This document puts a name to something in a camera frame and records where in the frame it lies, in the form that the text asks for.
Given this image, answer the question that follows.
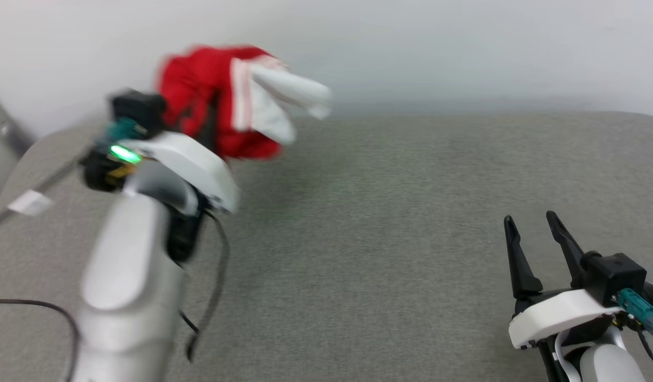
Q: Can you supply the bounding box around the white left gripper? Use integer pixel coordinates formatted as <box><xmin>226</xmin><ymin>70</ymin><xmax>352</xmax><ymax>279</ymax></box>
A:
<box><xmin>111</xmin><ymin>90</ymin><xmax>240</xmax><ymax>214</ymax></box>

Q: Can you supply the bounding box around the right camera cable teal plug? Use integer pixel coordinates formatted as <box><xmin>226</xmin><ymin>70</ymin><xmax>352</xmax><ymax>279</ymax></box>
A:
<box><xmin>617</xmin><ymin>289</ymin><xmax>653</xmax><ymax>377</ymax></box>

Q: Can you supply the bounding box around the grey metal pole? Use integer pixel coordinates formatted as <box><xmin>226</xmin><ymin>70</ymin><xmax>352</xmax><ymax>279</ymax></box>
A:
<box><xmin>0</xmin><ymin>88</ymin><xmax>36</xmax><ymax>158</ymax></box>

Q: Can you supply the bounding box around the thin black cable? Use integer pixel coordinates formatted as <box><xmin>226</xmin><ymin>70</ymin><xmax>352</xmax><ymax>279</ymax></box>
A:
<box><xmin>180</xmin><ymin>210</ymin><xmax>231</xmax><ymax>364</ymax></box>
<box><xmin>0</xmin><ymin>299</ymin><xmax>81</xmax><ymax>382</ymax></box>

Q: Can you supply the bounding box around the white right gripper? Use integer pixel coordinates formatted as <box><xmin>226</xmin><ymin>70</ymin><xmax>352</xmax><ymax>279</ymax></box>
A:
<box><xmin>504</xmin><ymin>211</ymin><xmax>624</xmax><ymax>351</ymax></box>

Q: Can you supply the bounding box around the white cable label tag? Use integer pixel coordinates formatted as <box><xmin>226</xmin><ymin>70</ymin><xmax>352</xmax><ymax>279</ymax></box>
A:
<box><xmin>8</xmin><ymin>189</ymin><xmax>54</xmax><ymax>216</ymax></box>

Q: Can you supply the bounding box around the red and white garment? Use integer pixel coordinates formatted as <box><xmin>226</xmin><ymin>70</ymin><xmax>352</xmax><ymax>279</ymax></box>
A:
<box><xmin>156</xmin><ymin>45</ymin><xmax>332</xmax><ymax>160</ymax></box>

